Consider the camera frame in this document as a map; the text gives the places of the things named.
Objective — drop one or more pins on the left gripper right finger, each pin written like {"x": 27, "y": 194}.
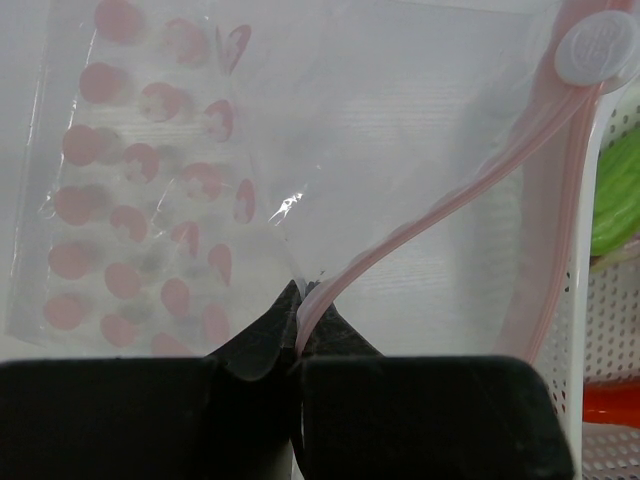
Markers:
{"x": 362, "y": 415}

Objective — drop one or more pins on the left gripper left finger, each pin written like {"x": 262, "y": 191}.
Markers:
{"x": 219, "y": 416}

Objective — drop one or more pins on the red toy bell pepper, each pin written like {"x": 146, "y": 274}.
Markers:
{"x": 612, "y": 406}

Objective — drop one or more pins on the clear pink-dotted zip bag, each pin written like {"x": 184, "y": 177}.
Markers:
{"x": 416, "y": 164}

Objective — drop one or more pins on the green toy bitter gourd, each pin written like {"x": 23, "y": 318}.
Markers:
{"x": 616, "y": 202}

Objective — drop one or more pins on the white perforated plastic basket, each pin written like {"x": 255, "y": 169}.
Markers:
{"x": 594, "y": 337}

